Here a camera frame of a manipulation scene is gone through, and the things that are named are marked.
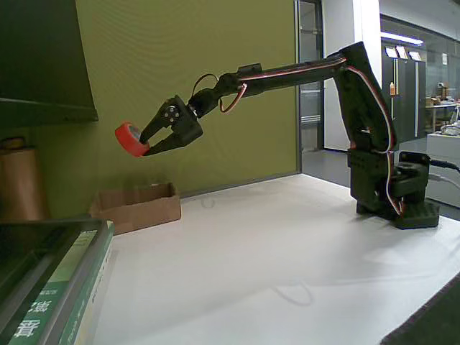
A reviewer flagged green book with white characters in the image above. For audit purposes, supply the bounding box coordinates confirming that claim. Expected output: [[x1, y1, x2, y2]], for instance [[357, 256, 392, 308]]
[[9, 229, 100, 345]]

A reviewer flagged copper brown cylindrical bottle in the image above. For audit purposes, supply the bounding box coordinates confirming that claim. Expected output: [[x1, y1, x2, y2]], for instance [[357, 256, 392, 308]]
[[0, 137, 51, 222]]

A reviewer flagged dark green shelf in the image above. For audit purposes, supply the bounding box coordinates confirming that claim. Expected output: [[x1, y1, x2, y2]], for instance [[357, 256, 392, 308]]
[[0, 0, 100, 125]]

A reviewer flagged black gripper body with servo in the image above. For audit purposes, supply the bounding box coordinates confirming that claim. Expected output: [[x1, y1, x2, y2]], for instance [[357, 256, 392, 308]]
[[167, 94, 204, 148]]

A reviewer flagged red roll of tape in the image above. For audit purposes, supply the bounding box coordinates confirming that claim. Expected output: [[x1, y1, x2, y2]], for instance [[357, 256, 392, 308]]
[[114, 121, 150, 158]]

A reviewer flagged grey glass door frame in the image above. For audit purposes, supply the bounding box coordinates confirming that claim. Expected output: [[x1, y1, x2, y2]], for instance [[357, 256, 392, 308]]
[[294, 0, 326, 173]]

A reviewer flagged long ceiling light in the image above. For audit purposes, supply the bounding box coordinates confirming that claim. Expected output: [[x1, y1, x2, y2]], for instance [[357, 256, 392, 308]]
[[379, 31, 426, 47]]

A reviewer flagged brown cardboard box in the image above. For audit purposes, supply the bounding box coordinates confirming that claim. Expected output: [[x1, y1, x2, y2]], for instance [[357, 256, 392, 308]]
[[89, 182, 183, 236]]

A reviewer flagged green spine white book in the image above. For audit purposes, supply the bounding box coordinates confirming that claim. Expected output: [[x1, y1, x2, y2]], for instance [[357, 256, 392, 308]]
[[39, 221, 116, 345]]

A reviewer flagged black tall cabinet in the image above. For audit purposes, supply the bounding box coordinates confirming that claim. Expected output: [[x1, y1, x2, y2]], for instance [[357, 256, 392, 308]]
[[380, 55, 427, 143]]

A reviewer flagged grey cable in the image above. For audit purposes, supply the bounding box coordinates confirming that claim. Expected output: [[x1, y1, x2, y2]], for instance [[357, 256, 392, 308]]
[[429, 173, 460, 190]]

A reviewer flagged black power cable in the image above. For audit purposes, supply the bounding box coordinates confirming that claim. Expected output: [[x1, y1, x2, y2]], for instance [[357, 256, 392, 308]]
[[429, 157, 460, 172]]

